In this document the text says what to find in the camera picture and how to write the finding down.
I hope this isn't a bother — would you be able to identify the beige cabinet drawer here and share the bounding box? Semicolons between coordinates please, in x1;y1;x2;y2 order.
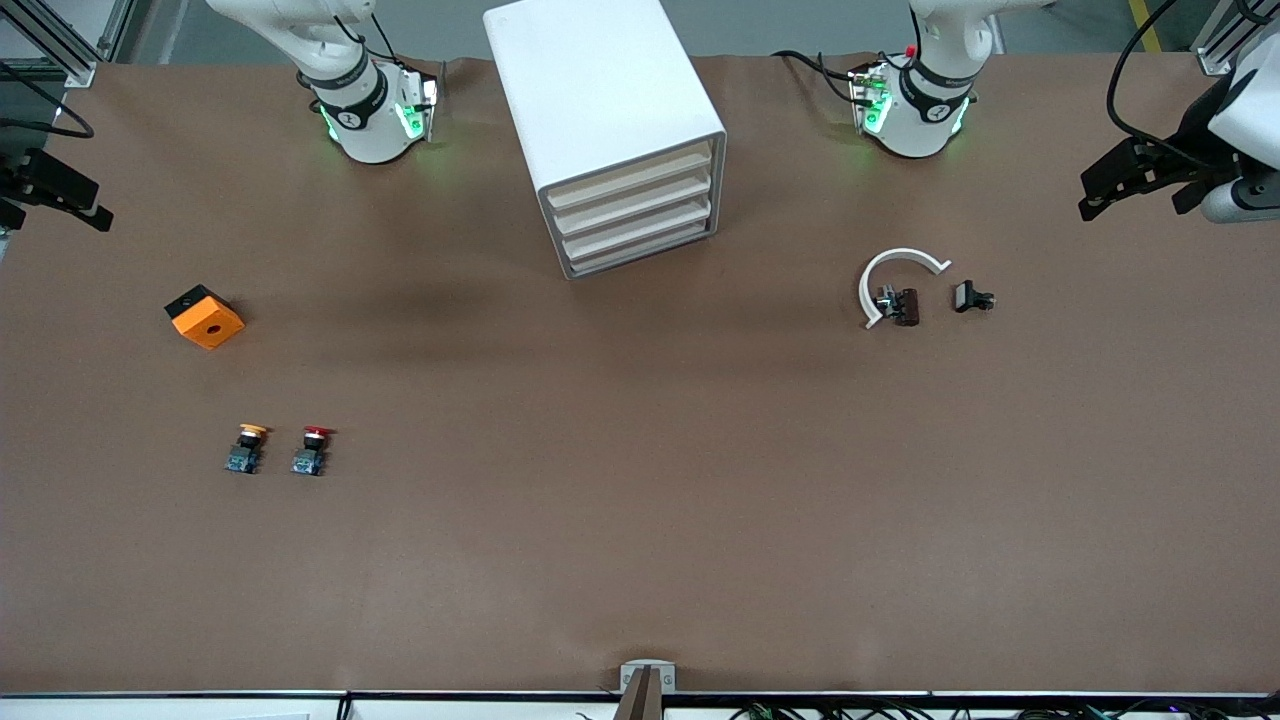
566;213;719;278
560;190;716;258
546;143;715;211
552;166;715;235

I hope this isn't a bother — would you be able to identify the yellow-capped push button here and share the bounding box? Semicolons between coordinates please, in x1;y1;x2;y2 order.
224;423;269;475

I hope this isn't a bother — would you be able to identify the red-capped push button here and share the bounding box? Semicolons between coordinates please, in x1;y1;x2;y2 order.
290;425;336;477

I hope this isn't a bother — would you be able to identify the white drawer cabinet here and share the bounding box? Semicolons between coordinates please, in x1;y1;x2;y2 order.
483;0;728;281

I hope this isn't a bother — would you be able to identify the orange box with hole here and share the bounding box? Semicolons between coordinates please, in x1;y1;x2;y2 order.
164;284;246;351

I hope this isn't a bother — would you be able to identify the white semicircular clamp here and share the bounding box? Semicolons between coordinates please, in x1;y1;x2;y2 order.
858;247;953;331

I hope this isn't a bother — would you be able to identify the brown table cover mat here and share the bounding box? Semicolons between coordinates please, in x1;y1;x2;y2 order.
0;52;1280;694

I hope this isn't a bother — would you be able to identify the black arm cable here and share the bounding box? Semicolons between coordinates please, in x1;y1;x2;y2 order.
1105;0;1241;144
0;60;96;139

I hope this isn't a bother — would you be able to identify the aluminium frame post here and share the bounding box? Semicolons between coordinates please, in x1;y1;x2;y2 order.
1190;0;1280;77
0;0;131;89

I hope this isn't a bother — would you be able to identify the black base cable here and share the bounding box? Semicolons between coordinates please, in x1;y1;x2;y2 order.
770;48;861;106

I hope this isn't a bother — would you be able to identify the white table edge rail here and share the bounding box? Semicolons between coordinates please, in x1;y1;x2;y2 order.
0;690;1280;720

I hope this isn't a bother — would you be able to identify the black cable bundle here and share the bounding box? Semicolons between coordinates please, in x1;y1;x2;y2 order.
730;700;1280;720

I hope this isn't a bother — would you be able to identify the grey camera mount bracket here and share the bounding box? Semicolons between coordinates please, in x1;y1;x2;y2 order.
612;660;677;720

